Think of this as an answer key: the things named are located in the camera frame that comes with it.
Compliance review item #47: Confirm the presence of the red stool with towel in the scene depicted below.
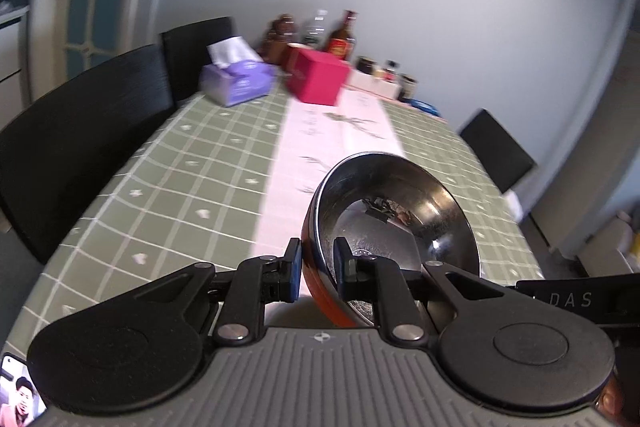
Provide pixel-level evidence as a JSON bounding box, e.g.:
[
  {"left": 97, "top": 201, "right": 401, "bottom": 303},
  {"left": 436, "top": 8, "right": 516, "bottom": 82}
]
[{"left": 502, "top": 190, "right": 525, "bottom": 223}]

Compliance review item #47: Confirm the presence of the white cabinet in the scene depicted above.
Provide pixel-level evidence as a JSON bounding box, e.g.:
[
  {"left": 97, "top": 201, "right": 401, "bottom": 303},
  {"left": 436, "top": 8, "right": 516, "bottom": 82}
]
[{"left": 0, "top": 6, "right": 32, "bottom": 129}]

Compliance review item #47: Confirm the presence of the black chair near left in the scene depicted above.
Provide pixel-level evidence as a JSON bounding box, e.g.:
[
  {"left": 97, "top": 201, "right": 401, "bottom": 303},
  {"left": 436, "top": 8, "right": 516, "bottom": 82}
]
[{"left": 1, "top": 44, "right": 176, "bottom": 263}]

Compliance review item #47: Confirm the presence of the brown figurine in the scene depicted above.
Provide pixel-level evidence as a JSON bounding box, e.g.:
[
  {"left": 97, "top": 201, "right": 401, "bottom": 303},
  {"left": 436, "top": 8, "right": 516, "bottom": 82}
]
[{"left": 259, "top": 13, "right": 297, "bottom": 65}]

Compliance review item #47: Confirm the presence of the black lidded jar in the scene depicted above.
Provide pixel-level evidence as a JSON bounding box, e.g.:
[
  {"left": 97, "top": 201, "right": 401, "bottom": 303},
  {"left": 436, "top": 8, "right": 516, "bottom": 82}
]
[{"left": 355, "top": 56, "right": 378, "bottom": 75}]

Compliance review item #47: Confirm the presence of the white box right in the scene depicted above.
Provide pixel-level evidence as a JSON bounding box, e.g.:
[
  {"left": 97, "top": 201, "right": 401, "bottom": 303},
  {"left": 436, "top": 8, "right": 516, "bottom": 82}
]
[{"left": 372, "top": 78, "right": 401, "bottom": 100}]

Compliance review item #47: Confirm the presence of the white box left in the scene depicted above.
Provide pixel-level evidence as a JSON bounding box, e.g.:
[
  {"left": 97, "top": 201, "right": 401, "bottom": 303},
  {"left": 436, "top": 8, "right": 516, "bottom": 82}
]
[{"left": 346, "top": 69, "right": 378, "bottom": 94}]

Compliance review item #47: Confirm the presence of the beige sofa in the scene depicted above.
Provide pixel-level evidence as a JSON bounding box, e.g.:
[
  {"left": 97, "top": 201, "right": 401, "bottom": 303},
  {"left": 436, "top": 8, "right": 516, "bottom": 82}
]
[{"left": 577, "top": 211, "right": 639, "bottom": 277}]

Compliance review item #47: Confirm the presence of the brown liquor bottle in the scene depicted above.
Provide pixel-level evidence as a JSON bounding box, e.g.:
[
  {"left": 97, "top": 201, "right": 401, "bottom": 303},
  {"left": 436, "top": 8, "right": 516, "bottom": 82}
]
[{"left": 326, "top": 10, "right": 357, "bottom": 61}]

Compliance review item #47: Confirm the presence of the blue packet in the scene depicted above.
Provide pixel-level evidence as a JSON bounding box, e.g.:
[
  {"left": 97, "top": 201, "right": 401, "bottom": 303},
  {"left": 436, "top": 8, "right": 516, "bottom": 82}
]
[{"left": 410, "top": 98, "right": 440, "bottom": 117}]

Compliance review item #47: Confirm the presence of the purple tissue box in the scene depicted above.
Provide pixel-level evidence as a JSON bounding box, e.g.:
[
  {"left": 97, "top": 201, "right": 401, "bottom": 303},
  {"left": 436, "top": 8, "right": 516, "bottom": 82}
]
[{"left": 198, "top": 36, "right": 277, "bottom": 107}]

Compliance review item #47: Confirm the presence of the smartphone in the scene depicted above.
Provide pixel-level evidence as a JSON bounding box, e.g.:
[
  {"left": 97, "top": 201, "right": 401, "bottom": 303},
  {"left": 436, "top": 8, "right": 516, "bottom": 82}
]
[{"left": 0, "top": 352, "right": 47, "bottom": 427}]

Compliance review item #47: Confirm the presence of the red label jar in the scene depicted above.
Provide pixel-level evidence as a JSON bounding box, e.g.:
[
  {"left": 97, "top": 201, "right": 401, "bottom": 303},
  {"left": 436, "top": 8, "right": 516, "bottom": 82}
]
[{"left": 383, "top": 60, "right": 398, "bottom": 83}]

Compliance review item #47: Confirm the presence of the black chair right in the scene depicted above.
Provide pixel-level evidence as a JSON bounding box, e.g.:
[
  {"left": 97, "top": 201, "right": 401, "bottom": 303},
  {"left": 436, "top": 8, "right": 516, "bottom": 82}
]
[{"left": 460, "top": 108, "right": 537, "bottom": 194}]

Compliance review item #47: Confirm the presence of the clear plastic bottle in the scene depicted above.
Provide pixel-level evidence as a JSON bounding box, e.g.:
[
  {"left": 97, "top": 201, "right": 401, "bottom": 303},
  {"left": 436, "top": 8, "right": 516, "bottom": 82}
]
[{"left": 300, "top": 9, "right": 328, "bottom": 50}]

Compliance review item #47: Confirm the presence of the orange steel bowl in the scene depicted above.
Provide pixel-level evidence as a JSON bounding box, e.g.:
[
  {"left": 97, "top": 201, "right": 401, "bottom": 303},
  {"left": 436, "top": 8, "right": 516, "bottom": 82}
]
[{"left": 302, "top": 152, "right": 480, "bottom": 327}]

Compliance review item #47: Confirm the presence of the red box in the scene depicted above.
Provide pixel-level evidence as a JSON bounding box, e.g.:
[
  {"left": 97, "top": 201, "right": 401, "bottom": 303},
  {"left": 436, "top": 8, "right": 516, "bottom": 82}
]
[{"left": 282, "top": 43, "right": 350, "bottom": 106}]

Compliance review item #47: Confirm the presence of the dark glass jar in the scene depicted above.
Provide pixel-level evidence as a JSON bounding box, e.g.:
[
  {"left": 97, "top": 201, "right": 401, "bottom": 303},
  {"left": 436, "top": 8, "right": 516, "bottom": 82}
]
[{"left": 398, "top": 74, "right": 418, "bottom": 103}]

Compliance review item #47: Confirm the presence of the person right hand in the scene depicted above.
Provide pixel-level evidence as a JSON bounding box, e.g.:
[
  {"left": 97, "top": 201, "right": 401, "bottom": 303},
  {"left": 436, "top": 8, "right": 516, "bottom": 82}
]
[{"left": 596, "top": 375, "right": 639, "bottom": 427}]

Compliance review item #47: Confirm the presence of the black chair far left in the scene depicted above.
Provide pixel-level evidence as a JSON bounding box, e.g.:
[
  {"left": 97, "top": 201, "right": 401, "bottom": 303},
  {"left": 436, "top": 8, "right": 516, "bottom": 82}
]
[{"left": 160, "top": 16, "right": 235, "bottom": 105}]

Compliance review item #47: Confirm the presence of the black chair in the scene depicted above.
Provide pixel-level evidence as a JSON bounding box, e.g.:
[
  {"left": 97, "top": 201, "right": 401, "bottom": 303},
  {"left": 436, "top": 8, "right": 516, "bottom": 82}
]
[
  {"left": 460, "top": 108, "right": 537, "bottom": 194},
  {"left": 160, "top": 16, "right": 235, "bottom": 105},
  {"left": 1, "top": 44, "right": 176, "bottom": 263}
]

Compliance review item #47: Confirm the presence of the white box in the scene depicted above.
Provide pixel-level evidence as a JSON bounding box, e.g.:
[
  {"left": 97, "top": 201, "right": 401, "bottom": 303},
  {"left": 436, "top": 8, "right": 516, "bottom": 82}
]
[
  {"left": 372, "top": 78, "right": 401, "bottom": 100},
  {"left": 346, "top": 69, "right": 378, "bottom": 94}
]

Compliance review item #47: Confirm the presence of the green checked tablecloth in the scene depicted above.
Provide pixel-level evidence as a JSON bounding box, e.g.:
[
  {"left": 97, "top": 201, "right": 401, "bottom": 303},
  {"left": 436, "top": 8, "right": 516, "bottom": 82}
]
[{"left": 1, "top": 88, "right": 541, "bottom": 355}]

